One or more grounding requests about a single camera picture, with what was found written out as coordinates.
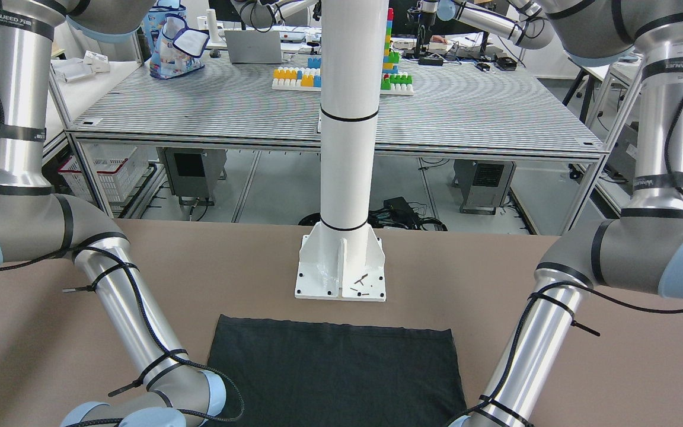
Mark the black printed t-shirt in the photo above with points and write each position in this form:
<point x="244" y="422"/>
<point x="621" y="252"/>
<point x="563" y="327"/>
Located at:
<point x="320" y="374"/>

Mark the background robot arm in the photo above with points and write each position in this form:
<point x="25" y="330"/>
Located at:
<point x="531" y="31"/>

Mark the colourful toy block set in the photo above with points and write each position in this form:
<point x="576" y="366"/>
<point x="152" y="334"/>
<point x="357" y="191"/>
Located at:
<point x="356" y="57"/>

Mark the striped background table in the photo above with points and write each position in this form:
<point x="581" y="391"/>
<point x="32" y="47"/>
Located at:
<point x="456" y="111"/>

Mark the silver laptop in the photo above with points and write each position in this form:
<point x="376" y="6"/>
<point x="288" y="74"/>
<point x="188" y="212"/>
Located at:
<point x="253" y="47"/>

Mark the white plastic crate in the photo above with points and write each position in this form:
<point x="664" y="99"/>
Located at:
<point x="119" y="168"/>

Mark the blue white plastic bag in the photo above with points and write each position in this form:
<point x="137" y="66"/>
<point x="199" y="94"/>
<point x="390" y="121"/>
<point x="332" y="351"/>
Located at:
<point x="176" y="48"/>

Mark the brown table mat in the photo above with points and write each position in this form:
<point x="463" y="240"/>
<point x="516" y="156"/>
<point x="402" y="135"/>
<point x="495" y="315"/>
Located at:
<point x="59" y="350"/>

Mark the white camera pole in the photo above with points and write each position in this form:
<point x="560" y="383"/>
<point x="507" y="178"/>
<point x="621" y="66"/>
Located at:
<point x="342" y="258"/>

